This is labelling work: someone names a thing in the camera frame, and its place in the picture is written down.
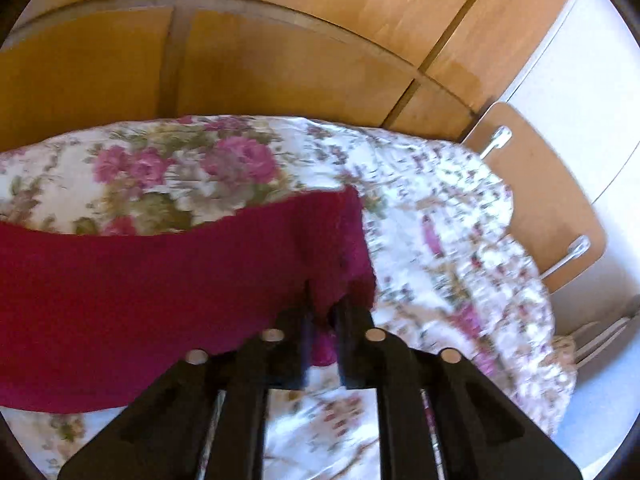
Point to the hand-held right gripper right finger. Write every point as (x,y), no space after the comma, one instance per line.
(345,355)

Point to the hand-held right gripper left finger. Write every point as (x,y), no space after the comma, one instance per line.
(302,355)

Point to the dark red knitted cloth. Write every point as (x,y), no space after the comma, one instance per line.
(150,285)

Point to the floral bedspread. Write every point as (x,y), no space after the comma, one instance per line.
(450,220)

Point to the wooden chair with metal legs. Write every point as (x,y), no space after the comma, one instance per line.
(545,200)

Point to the wooden wardrobe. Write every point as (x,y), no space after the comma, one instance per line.
(300,70)

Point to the white cabinet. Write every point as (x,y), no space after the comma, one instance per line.
(595,85)

